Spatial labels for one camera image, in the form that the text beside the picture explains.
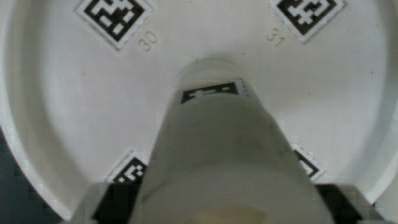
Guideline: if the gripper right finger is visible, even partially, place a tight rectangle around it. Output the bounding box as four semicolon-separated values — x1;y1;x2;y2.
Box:
317;184;386;224

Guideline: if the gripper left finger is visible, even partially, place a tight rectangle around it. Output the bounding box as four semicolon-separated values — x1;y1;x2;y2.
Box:
70;181;145;224

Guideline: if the white cylindrical table leg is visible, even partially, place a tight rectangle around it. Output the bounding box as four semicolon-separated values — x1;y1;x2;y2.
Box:
129;78;335;224

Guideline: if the white round table top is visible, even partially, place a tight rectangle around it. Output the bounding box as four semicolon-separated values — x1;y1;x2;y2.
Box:
0;0;398;224

